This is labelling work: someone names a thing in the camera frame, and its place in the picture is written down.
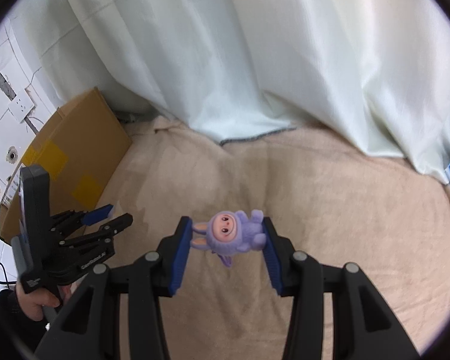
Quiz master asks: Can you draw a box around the pale green curtain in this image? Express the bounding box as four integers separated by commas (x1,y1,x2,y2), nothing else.
10,0,450,181

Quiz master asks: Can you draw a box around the purple bunny keychain toy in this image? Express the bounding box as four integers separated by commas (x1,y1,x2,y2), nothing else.
190,210,267,267

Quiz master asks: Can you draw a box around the person's left hand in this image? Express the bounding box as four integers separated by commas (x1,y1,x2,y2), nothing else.
15,281,74,322

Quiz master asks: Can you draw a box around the white wall socket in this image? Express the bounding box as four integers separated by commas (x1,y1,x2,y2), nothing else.
8,94,35,123

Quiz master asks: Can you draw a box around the black cable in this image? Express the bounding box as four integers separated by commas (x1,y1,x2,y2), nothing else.
0,261,18,290

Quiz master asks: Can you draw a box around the beige table cloth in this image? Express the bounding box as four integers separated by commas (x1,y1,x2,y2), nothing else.
100,118,450,359

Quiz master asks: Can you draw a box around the cardboard box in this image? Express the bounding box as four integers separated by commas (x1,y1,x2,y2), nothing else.
0,88,131,244

